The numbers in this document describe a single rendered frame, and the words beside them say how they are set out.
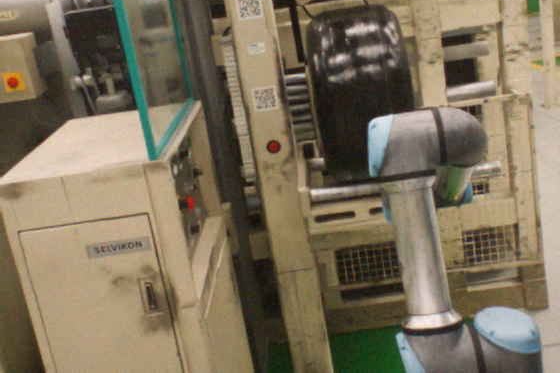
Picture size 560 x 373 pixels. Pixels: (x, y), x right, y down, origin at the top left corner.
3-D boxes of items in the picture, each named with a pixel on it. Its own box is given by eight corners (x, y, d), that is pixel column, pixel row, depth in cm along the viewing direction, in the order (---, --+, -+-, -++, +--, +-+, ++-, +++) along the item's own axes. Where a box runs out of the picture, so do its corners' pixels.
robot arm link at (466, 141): (493, 89, 140) (462, 172, 185) (436, 98, 140) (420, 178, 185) (507, 144, 135) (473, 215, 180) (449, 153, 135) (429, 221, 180)
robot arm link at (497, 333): (554, 394, 135) (549, 330, 131) (482, 404, 135) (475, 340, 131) (533, 356, 146) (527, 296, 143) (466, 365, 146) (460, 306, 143)
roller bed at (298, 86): (268, 157, 270) (254, 81, 262) (269, 145, 284) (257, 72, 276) (319, 149, 269) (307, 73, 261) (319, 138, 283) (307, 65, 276)
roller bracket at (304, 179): (302, 218, 222) (297, 189, 219) (302, 174, 260) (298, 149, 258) (313, 217, 222) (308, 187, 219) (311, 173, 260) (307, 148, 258)
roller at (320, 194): (308, 204, 224) (306, 191, 224) (309, 200, 229) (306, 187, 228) (420, 189, 223) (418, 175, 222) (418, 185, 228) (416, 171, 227)
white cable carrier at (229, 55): (246, 182, 232) (219, 37, 219) (247, 176, 237) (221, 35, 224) (259, 180, 232) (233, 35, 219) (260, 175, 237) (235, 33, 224)
